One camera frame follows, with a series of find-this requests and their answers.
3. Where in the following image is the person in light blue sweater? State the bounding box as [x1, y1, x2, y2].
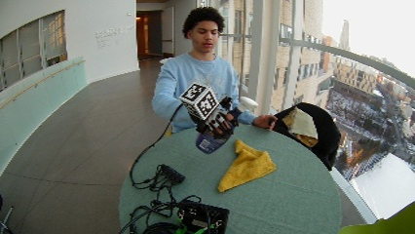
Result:
[150, 6, 279, 135]

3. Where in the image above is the green cable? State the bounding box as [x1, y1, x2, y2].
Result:
[174, 216, 216, 234]

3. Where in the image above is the metal stand leg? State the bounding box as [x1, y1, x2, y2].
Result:
[0, 194, 15, 234]

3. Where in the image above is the green curved object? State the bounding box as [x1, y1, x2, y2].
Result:
[337, 200, 415, 234]

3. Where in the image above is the blue spray bottle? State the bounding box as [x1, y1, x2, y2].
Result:
[194, 96, 236, 155]

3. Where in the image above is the wooden wall handrail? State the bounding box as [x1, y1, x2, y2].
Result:
[0, 58, 86, 110]

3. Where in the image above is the grey window railing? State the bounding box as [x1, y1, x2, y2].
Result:
[279, 37, 415, 91]

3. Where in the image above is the black electronics box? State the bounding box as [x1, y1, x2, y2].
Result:
[176, 200, 231, 234]

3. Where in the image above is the yellow cloth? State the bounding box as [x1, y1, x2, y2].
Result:
[216, 138, 278, 194]

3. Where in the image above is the interior glass window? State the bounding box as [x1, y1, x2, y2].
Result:
[0, 9, 69, 93]

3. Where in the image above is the white cube of black markers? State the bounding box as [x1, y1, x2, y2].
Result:
[178, 82, 220, 122]

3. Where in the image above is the long black cable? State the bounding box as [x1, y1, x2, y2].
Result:
[129, 102, 184, 190]

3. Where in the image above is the white chair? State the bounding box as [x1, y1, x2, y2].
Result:
[238, 96, 260, 115]

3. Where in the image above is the bundle of black cables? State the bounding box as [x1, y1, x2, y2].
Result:
[118, 194, 202, 234]

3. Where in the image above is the dark doorway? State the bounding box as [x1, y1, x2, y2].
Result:
[134, 10, 164, 61]

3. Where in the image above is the black cable hub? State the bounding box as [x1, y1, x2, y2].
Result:
[155, 163, 187, 187]

